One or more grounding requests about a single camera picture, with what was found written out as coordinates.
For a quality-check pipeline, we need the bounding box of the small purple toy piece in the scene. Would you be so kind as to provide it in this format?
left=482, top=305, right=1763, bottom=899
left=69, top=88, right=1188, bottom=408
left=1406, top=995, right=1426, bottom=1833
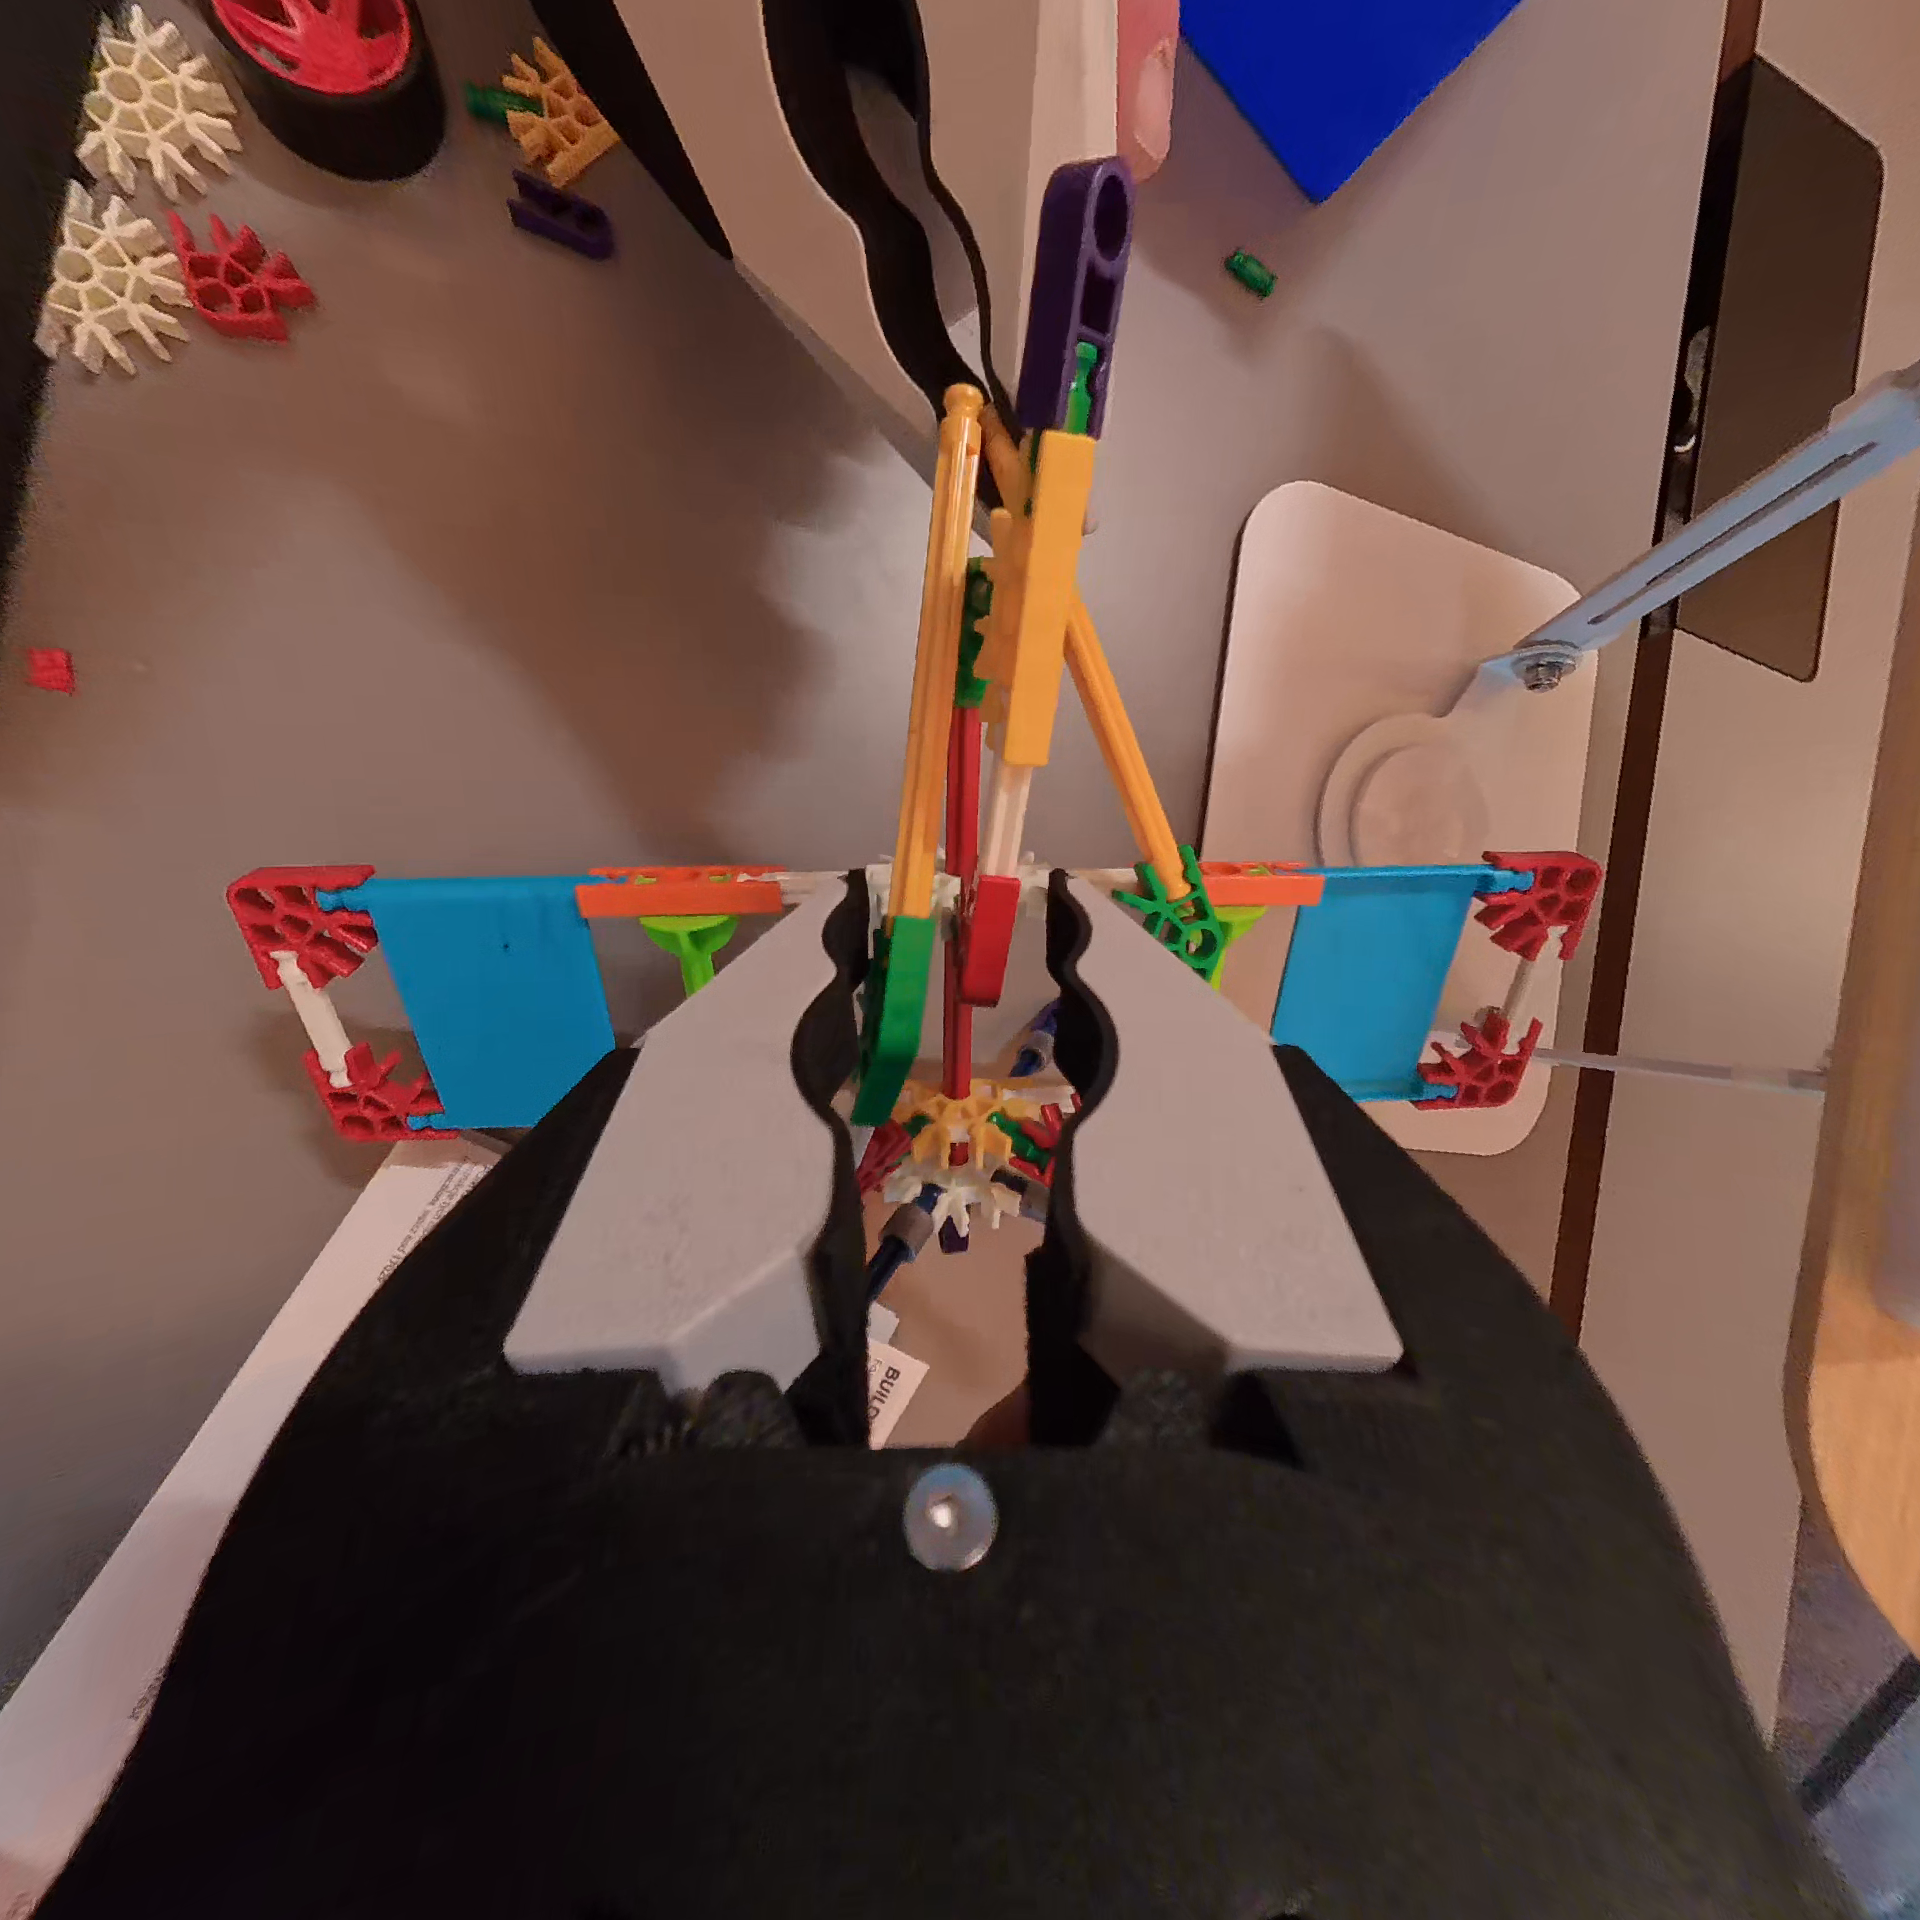
left=509, top=167, right=617, bottom=260

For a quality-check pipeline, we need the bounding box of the white snowflake connector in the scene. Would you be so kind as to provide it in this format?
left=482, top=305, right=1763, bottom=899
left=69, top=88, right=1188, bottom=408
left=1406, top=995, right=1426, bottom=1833
left=33, top=188, right=197, bottom=376
left=75, top=7, right=242, bottom=204

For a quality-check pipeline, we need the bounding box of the person's left hand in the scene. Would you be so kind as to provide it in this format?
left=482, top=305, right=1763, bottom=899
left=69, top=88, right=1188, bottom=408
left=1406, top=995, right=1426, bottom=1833
left=1110, top=0, right=1181, bottom=184

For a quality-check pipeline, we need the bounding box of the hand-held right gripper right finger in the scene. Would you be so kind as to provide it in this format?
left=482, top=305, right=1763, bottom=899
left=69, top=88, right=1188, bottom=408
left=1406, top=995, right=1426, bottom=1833
left=1025, top=873, right=1409, bottom=1448

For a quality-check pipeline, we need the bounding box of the colourful construction toy airplane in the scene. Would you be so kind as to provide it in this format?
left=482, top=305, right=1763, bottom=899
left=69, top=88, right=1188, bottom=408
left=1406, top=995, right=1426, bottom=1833
left=225, top=157, right=1604, bottom=1203

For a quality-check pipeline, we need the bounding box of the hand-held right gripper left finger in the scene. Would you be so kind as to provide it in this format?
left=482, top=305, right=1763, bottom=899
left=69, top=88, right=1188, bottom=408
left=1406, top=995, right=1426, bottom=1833
left=504, top=873, right=876, bottom=1448

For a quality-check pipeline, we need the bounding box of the red toy wheel black tyre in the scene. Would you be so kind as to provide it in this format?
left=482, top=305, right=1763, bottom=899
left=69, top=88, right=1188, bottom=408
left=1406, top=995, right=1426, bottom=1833
left=201, top=0, right=443, bottom=179

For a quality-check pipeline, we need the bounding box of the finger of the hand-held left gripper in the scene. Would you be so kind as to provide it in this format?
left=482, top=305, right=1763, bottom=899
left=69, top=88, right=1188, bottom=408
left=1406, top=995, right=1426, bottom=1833
left=922, top=0, right=1121, bottom=424
left=609, top=0, right=988, bottom=454

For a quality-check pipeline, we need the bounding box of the red fan connector piece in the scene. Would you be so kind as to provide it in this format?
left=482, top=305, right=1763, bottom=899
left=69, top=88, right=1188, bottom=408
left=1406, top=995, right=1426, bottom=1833
left=164, top=213, right=317, bottom=345

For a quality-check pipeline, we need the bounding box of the yellow connector with green rod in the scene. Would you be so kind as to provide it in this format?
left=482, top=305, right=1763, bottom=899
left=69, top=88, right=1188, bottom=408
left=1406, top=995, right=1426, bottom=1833
left=465, top=37, right=619, bottom=190

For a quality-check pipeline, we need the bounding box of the wooden board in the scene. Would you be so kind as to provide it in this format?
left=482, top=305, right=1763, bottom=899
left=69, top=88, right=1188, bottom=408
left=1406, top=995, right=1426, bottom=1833
left=1784, top=1171, right=1920, bottom=1629

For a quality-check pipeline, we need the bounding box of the white metal stand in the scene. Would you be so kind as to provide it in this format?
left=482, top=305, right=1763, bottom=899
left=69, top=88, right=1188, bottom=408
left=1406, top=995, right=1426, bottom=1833
left=1201, top=359, right=1920, bottom=1156

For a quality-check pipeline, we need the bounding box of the white instruction booklet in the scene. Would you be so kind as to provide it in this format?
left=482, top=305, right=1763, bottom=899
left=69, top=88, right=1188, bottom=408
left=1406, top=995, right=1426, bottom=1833
left=0, top=1143, right=932, bottom=1870

